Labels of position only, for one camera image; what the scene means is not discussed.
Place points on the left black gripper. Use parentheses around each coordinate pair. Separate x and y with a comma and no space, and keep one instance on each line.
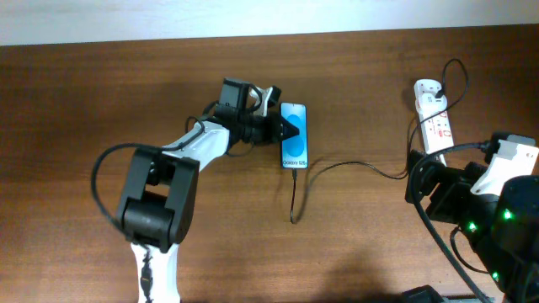
(273,120)

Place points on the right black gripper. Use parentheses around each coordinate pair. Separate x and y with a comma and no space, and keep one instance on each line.
(419,178)

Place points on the blue Galaxy smartphone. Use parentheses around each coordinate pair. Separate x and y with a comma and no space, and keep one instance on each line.
(294,149)

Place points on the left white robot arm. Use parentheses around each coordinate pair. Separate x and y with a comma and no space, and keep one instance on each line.
(157,202)

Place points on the white power strip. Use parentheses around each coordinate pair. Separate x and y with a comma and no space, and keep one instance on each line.
(431,104)

